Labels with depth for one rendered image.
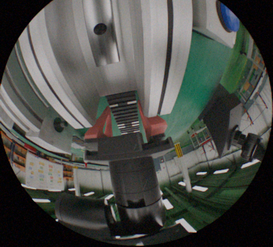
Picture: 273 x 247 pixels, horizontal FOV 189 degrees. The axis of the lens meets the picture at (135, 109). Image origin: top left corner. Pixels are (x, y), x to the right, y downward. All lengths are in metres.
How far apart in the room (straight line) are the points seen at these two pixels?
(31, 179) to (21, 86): 2.99
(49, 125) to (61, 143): 0.04
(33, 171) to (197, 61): 3.22
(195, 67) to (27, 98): 0.30
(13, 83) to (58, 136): 0.13
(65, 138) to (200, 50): 0.33
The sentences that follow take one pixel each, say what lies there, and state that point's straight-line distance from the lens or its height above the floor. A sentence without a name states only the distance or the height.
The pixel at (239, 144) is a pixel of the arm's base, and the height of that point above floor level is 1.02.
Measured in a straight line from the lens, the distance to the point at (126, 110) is 0.16.
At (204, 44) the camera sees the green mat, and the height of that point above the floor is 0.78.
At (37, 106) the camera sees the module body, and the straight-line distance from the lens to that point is 0.17.
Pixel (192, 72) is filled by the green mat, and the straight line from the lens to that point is 0.19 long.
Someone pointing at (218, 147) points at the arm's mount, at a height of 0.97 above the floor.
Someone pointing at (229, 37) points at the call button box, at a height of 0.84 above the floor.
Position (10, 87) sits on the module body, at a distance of 0.16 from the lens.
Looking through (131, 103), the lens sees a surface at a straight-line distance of 0.15.
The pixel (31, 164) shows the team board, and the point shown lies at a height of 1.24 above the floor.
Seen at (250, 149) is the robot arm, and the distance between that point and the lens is 0.48.
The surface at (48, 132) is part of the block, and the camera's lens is 0.18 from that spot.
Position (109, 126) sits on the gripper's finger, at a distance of 0.15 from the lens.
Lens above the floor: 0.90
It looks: 39 degrees down
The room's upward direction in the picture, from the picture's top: 168 degrees clockwise
